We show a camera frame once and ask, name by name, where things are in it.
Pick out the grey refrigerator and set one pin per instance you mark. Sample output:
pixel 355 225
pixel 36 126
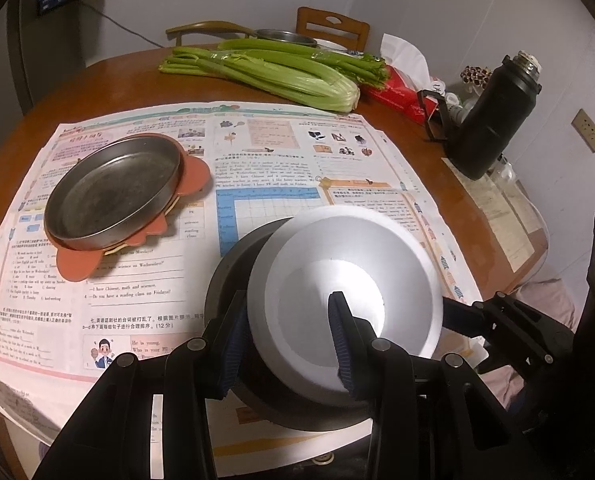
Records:
pixel 52 50

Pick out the shallow metal plate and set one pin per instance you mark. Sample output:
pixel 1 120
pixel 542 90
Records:
pixel 112 195

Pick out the black thermos flask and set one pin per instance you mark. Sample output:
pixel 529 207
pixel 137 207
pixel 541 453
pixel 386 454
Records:
pixel 487 125

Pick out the orange bear-shaped plate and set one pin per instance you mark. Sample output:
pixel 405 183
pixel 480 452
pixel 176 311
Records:
pixel 192 175

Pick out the crumpled white wrapper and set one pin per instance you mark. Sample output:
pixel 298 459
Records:
pixel 457 105

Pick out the clear plastic bag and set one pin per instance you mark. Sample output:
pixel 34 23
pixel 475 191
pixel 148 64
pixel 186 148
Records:
pixel 505 172

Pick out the leafy celery bunch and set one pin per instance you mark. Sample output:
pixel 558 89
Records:
pixel 327 55

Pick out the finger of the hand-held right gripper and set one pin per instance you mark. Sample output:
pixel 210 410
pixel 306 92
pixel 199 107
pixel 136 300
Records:
pixel 522 312
pixel 522 355

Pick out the yellow shell-shaped plate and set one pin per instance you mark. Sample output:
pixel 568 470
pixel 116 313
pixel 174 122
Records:
pixel 112 250

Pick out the beige paper sheet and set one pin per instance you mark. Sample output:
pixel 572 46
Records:
pixel 497 220

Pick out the white red noodle bowl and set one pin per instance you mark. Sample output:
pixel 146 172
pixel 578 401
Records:
pixel 302 270

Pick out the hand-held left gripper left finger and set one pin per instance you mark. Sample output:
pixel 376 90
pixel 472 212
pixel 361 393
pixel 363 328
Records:
pixel 230 355

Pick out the red tissue box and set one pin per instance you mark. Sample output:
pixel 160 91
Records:
pixel 397 92

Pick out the printed newspaper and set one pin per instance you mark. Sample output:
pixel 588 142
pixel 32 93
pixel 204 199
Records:
pixel 127 310

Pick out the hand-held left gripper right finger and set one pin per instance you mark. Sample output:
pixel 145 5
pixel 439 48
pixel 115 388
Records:
pixel 342 340

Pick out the curved back wooden chair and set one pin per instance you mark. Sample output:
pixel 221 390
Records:
pixel 202 29

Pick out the metal basin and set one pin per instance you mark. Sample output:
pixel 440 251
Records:
pixel 285 36

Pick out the brown spotted pouch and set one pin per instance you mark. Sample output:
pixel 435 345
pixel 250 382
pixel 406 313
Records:
pixel 476 76

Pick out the beige wall socket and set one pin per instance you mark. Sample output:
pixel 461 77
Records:
pixel 587 130

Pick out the large celery bunch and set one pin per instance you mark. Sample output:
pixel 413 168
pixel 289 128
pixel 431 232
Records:
pixel 287 77

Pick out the wooden chair with cutout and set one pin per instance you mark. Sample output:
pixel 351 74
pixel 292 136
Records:
pixel 310 27

